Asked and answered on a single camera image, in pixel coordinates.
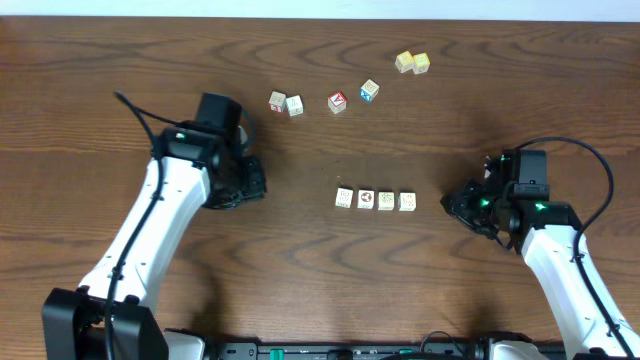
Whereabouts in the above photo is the block with red emblem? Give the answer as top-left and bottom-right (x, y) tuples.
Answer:
(357, 189), (375, 209)

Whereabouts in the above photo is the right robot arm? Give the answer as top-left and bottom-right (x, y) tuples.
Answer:
(441, 149), (639, 359)

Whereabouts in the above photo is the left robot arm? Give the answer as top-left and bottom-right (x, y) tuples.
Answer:
(42, 93), (266, 359)

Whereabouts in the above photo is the white block red side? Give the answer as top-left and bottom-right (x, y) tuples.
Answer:
(268, 91), (287, 113)

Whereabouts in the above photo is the plain white block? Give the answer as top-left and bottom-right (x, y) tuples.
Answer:
(285, 95), (304, 117)

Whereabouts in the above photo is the red letter A block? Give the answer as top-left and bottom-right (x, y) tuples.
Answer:
(328, 91), (348, 114)

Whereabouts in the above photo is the bright yellow block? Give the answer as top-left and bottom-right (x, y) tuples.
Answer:
(413, 52), (431, 75)

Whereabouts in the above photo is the blue and white block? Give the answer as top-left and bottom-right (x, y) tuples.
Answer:
(360, 79), (380, 102)

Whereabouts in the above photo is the pale yellow block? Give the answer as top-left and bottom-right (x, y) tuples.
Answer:
(395, 51), (414, 73)

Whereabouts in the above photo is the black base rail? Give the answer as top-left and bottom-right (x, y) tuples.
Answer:
(164, 341), (571, 360)

